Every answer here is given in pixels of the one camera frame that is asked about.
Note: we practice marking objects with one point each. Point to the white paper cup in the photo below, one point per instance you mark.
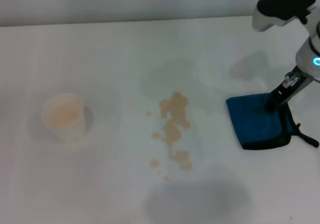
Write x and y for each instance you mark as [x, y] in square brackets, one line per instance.
[62, 116]

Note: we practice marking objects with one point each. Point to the blue rag with black trim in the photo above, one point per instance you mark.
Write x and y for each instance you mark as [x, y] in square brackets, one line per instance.
[252, 121]

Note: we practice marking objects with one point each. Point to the brown water stain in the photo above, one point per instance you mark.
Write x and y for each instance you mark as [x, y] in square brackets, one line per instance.
[175, 109]

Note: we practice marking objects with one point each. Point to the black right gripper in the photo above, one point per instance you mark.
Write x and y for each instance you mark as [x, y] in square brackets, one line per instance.
[287, 89]

